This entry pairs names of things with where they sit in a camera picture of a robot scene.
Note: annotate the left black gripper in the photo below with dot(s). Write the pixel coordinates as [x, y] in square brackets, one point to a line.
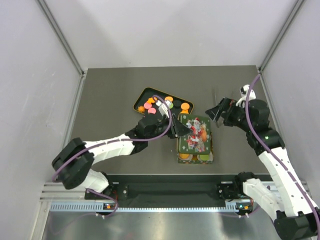
[178, 129]

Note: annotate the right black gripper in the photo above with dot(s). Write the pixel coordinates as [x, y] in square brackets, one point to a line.
[227, 105]

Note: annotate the orange round cookie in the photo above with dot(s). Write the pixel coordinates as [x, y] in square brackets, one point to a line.
[184, 156]

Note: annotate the gold tin lid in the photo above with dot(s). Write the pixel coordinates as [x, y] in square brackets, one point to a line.
[198, 142]

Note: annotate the gold cookie tin box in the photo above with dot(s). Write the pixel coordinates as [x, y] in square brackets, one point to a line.
[195, 157]

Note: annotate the green round cookie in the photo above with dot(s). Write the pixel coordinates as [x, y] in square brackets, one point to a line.
[203, 157]

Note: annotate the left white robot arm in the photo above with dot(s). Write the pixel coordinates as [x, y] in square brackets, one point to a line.
[73, 165]

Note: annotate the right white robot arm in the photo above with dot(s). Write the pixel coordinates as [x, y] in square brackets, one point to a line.
[294, 214]

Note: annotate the pink round cookie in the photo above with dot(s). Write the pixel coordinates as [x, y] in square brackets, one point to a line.
[152, 110]

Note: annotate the pink cookie upper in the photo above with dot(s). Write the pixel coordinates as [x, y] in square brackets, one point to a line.
[147, 105]

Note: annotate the orange star cookie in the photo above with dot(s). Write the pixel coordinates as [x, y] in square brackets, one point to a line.
[141, 109]

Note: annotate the black cookie tray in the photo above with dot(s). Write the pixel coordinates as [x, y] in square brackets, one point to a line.
[149, 92]

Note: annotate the orange fish cookie left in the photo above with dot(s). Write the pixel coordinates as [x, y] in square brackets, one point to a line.
[151, 101]

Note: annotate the orange fish cookie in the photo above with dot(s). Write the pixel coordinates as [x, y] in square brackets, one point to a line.
[184, 112]
[151, 101]

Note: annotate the green cookie upper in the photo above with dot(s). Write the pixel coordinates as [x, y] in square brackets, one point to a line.
[171, 105]

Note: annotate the orange dotted cookie top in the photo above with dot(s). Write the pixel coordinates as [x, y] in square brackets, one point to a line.
[168, 98]

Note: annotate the orange dotted cookie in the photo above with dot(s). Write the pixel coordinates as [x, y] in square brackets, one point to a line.
[168, 98]
[185, 106]

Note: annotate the black cookie in tray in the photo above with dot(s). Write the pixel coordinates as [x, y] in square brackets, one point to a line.
[177, 103]

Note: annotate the orange dotted cookie right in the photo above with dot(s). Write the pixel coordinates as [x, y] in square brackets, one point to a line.
[185, 106]

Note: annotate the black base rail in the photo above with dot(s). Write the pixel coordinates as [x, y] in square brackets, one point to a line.
[172, 191]

